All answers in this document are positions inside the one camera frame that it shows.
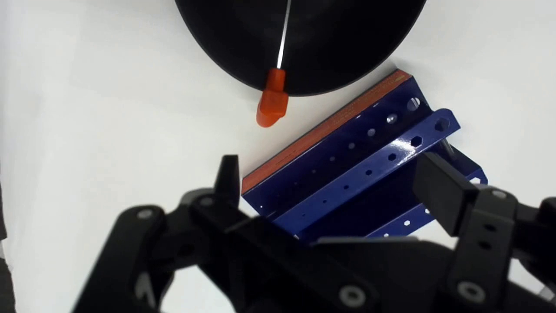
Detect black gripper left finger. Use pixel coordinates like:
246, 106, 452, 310
72, 153, 379, 313

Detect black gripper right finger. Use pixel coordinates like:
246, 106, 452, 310
412, 151, 556, 313

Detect orange handled screwdriver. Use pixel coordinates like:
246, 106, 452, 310
256, 0, 294, 130

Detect black bowl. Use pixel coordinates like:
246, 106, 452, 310
173, 0, 430, 97

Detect blue tool holder rack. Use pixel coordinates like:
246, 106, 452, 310
240, 68, 491, 245

